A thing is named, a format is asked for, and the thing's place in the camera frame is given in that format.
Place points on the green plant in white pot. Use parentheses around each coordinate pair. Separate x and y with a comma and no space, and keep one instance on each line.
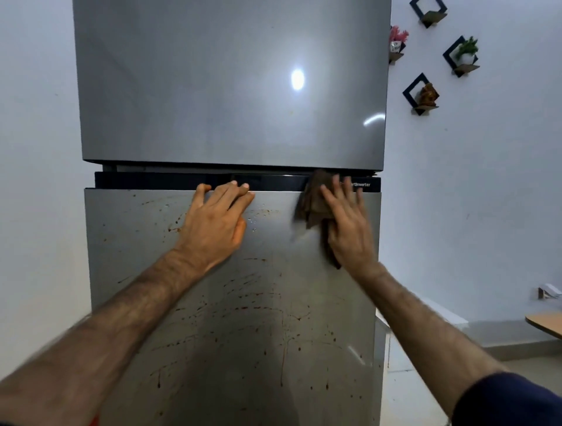
(467,48)

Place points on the pink flowers in white pot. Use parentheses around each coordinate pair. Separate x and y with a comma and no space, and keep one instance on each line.
(397,37)

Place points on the black diamond shelf with idol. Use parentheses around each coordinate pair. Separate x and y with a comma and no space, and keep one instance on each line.
(409,94)

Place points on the empty black diamond wall shelf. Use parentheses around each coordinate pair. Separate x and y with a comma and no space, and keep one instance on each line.
(428,15)

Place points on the person's right hand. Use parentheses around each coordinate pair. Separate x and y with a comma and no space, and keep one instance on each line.
(351,237)

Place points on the silver refrigerator door with logo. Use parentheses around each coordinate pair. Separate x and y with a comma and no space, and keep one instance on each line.
(232,88)

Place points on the golden idol figurine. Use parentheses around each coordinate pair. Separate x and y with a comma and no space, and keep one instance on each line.
(428,94)

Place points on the brown checked cloth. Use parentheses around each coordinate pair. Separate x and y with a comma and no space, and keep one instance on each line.
(314,202)

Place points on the light wooden table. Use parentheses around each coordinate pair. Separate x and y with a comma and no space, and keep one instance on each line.
(546,322)

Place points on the white wall socket with plug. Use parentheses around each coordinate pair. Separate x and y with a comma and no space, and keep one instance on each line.
(549,291)

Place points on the grey refrigerator cabinet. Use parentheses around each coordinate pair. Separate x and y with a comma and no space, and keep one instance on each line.
(153,180)

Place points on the person's right forearm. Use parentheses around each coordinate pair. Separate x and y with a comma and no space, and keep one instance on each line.
(434,346)

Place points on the person's left forearm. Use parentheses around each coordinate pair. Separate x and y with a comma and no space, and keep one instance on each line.
(88,342)

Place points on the person's left hand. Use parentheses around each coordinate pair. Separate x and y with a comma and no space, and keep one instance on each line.
(215,232)

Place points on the black diamond shelf with plant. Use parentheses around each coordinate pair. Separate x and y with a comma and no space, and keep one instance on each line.
(450,57)

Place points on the small white cabinet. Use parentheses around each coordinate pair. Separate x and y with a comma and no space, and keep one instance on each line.
(408,373)

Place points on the dark blue right sleeve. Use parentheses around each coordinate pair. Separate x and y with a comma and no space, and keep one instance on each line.
(509,401)

